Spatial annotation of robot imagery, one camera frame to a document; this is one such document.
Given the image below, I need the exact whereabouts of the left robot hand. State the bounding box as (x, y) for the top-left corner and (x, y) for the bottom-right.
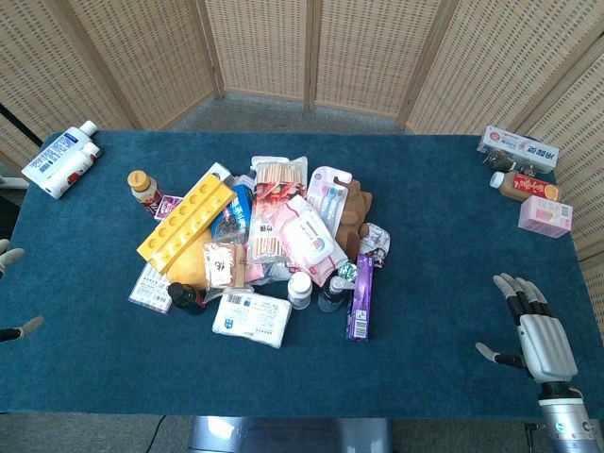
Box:
(0, 238), (45, 344)

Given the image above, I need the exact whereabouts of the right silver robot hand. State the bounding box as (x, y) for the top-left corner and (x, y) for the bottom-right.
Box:
(475, 273), (579, 384)

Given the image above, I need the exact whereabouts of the dark bottle with grey cap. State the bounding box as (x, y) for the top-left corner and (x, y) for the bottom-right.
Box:
(317, 275), (354, 314)

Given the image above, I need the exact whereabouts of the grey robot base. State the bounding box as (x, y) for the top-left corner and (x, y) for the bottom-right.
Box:
(186, 415), (394, 453)

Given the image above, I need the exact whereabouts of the white tube with red label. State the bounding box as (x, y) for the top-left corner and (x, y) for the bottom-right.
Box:
(44, 142), (102, 200)

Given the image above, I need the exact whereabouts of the large white blue-label bottle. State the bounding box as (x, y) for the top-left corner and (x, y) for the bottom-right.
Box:
(21, 120), (99, 188)

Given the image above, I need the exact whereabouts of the red-label milk tea bottle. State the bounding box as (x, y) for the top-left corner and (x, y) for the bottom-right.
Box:
(489, 170), (562, 204)

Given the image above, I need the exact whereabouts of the small orange-cap bottle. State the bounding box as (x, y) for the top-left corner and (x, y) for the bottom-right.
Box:
(126, 169), (166, 218)

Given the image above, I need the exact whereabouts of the dark soy sauce bottle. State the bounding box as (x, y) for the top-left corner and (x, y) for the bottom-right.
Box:
(167, 281), (208, 316)

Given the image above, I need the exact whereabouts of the white pill bottle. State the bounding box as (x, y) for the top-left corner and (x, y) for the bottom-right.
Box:
(287, 271), (313, 310)

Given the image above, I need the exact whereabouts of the pink carton box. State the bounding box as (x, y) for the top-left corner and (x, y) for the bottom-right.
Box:
(517, 194), (574, 240)

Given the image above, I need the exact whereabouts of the white labelled flat box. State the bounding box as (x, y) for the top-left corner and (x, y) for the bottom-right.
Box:
(127, 260), (173, 314)

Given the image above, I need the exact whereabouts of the small purple card pack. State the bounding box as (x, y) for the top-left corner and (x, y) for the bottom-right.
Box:
(153, 193), (183, 223)

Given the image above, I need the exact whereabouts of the yellow sponge cloth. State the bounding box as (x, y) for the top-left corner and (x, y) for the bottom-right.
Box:
(165, 231), (211, 291)

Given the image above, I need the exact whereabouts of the dark green small object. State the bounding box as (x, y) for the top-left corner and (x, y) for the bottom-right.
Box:
(482, 148), (515, 170)

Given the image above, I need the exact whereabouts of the purple toothpaste box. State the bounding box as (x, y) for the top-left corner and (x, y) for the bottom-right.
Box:
(345, 253), (376, 343)

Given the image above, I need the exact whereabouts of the yellow plastic egg tray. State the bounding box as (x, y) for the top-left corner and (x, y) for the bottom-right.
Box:
(136, 171), (238, 276)

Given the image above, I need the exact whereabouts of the white toothpaste box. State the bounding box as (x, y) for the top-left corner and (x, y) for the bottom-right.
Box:
(476, 125), (561, 175)

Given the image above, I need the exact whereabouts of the crumpled silver snack wrapper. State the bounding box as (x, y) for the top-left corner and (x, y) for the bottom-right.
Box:
(359, 222), (392, 267)

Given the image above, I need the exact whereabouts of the small brown snack packet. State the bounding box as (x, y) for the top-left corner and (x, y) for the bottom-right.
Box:
(202, 242), (248, 290)

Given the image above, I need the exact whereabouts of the brown plush teddy bear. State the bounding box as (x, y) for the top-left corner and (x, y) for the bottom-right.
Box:
(333, 178), (374, 252)

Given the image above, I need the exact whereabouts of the blue cookie snack bag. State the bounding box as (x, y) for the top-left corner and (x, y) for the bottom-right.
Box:
(210, 183), (254, 245)

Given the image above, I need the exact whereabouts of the white cotton pads pack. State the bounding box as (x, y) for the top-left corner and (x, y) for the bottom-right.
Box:
(210, 290), (293, 350)

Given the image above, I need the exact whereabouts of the blue table cloth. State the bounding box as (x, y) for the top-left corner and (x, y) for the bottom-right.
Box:
(0, 129), (604, 419)

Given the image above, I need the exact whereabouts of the pink wet wipes pack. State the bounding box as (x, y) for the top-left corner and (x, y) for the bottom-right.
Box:
(275, 194), (350, 288)

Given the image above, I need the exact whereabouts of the pink toothbrush blister pack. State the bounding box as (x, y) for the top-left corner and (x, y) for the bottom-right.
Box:
(306, 165), (354, 223)

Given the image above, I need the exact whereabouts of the wooden chopsticks pack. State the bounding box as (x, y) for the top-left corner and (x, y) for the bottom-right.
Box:
(246, 155), (309, 266)

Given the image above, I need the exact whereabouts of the woven bamboo folding screen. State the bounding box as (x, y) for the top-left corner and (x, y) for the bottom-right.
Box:
(0, 0), (604, 331)

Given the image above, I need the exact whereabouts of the black floor cable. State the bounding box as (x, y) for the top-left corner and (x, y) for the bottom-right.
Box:
(141, 414), (166, 453)

